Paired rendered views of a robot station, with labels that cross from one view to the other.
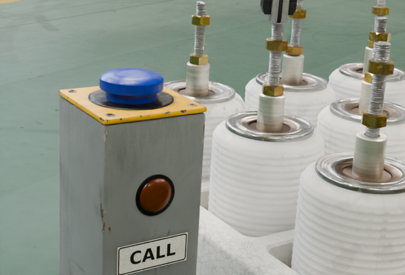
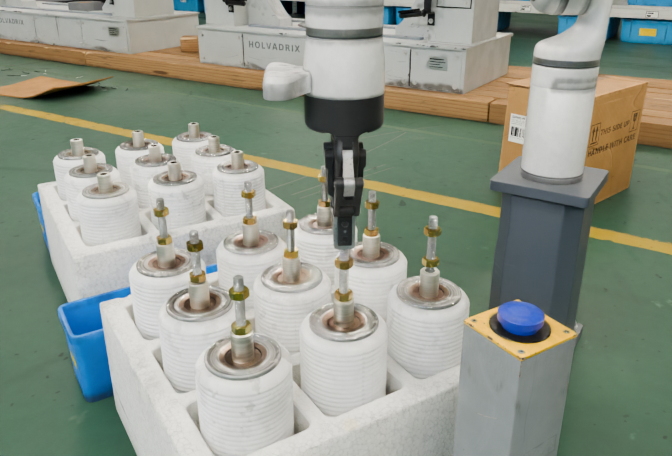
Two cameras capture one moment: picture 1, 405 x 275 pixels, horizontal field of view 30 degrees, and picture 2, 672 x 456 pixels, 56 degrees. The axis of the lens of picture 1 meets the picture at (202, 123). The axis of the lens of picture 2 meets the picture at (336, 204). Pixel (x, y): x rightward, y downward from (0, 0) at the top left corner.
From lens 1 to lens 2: 0.83 m
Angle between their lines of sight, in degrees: 83
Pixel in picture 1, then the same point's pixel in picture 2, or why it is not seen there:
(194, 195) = not seen: hidden behind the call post
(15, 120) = not seen: outside the picture
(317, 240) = (456, 340)
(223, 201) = (373, 386)
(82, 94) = (525, 346)
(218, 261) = (419, 411)
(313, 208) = (453, 326)
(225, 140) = (368, 346)
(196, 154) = not seen: hidden behind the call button
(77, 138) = (545, 369)
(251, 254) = (432, 386)
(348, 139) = (324, 299)
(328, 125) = (308, 301)
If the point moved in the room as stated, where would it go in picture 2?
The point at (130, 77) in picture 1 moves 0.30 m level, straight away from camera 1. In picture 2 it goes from (531, 311) to (185, 326)
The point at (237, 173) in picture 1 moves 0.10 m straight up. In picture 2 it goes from (380, 359) to (382, 275)
